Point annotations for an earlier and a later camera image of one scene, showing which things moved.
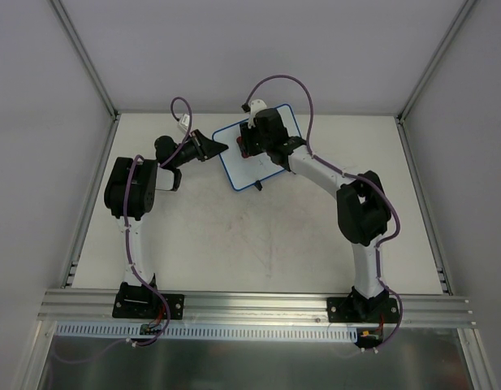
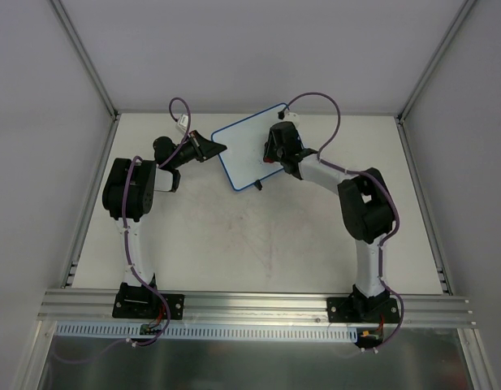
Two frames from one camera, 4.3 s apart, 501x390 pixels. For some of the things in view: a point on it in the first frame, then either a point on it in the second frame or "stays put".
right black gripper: (245, 143) to (274, 147)
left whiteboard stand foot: (258, 184) stays put
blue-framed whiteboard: (244, 171) stays put
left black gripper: (198, 146) stays put
